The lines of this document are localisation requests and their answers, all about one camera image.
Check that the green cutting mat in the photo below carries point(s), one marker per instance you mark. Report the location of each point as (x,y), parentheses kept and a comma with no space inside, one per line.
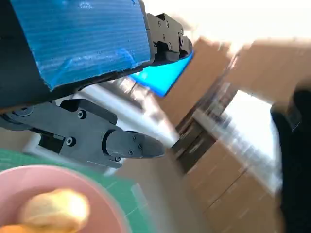
(131,194)

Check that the brown wooden cabinet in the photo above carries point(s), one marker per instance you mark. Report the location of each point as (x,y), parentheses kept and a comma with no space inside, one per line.
(218,182)

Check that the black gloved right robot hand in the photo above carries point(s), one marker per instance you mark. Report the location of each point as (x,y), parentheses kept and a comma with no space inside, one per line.
(296,157)

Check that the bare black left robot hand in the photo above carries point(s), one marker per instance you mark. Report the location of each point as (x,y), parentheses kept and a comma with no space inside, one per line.
(73,43)

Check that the toy toast slice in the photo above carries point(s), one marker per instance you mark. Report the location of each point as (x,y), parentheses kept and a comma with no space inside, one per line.
(14,229)

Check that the round toy bread bun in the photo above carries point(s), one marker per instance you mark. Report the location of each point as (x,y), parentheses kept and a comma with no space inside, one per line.
(56,208)

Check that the pink bowl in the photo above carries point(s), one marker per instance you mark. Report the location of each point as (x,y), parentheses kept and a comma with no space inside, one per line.
(102,208)

